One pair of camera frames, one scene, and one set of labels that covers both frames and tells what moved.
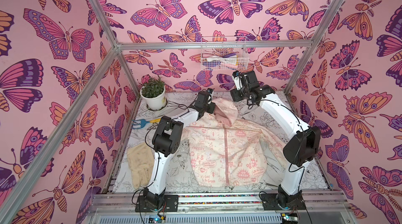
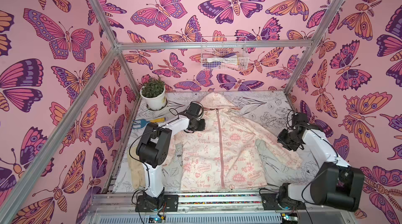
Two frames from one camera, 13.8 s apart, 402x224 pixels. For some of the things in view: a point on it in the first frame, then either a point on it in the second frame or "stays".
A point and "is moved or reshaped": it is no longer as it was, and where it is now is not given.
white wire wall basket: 226,53 stays
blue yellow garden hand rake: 143,122 stays
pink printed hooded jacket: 224,151 is moved or reshaped
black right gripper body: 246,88 → 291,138
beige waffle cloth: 141,159 stays
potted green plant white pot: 154,91 stays
